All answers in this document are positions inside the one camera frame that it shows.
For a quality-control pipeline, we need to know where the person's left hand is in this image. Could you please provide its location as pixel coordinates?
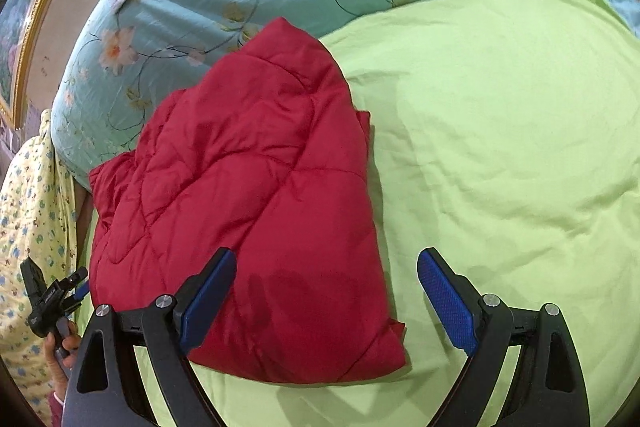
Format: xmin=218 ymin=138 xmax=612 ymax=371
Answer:
xmin=42 ymin=331 xmax=81 ymax=393

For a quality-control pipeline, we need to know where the light green bed sheet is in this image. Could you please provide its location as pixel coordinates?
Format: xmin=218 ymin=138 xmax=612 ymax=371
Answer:
xmin=75 ymin=0 xmax=640 ymax=427

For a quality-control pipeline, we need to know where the gold framed picture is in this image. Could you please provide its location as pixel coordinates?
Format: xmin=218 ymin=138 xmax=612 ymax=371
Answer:
xmin=0 ymin=0 xmax=113 ymax=128

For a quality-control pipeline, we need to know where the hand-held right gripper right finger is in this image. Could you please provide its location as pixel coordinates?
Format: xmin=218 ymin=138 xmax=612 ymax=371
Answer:
xmin=416 ymin=248 xmax=591 ymax=427

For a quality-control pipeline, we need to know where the yellow printed blanket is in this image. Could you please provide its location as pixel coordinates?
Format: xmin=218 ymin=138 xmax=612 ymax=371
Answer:
xmin=0 ymin=109 xmax=93 ymax=418

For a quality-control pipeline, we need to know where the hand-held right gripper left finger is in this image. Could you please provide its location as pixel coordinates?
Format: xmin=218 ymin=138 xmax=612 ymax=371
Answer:
xmin=62 ymin=248 xmax=237 ymax=427

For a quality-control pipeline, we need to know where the red quilted jacket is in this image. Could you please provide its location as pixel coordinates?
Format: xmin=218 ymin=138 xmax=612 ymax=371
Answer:
xmin=89 ymin=17 xmax=407 ymax=384

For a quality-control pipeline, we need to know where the pink bed sheet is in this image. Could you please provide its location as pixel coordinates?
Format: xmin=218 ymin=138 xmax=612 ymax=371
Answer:
xmin=75 ymin=192 xmax=97 ymax=258

